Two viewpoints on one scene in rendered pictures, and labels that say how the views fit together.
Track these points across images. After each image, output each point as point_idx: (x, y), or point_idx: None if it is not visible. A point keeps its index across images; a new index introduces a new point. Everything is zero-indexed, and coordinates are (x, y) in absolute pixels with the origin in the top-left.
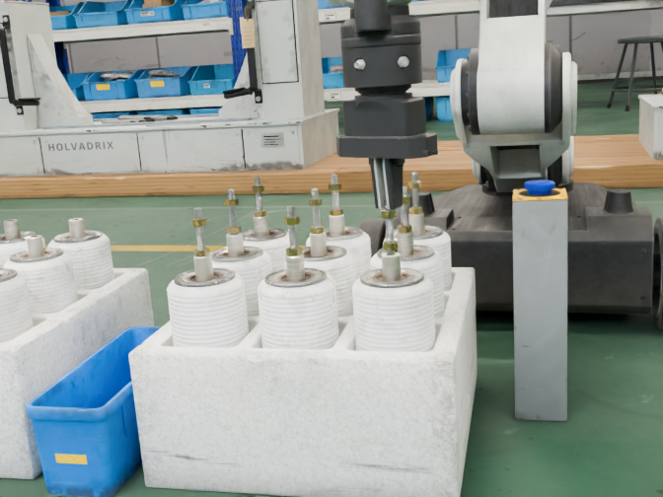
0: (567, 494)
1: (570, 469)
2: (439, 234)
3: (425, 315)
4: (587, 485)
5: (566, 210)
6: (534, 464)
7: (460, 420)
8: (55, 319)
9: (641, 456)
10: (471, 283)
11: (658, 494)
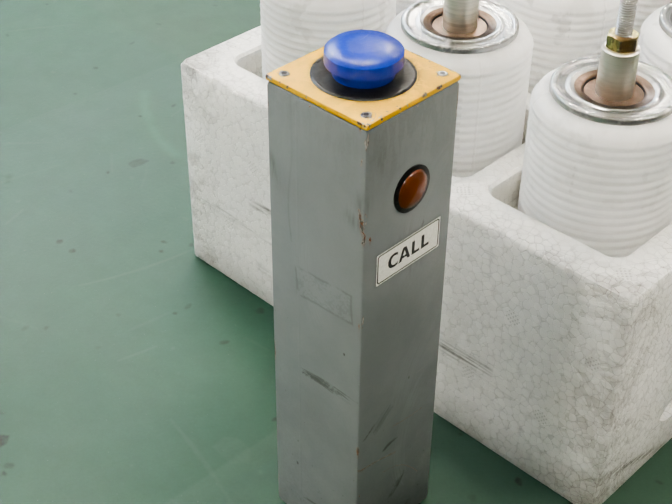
0: (107, 354)
1: (150, 397)
2: (557, 99)
3: (263, 25)
4: (100, 384)
5: (268, 103)
6: (203, 372)
7: (231, 196)
8: None
9: (88, 497)
10: (511, 239)
11: (0, 432)
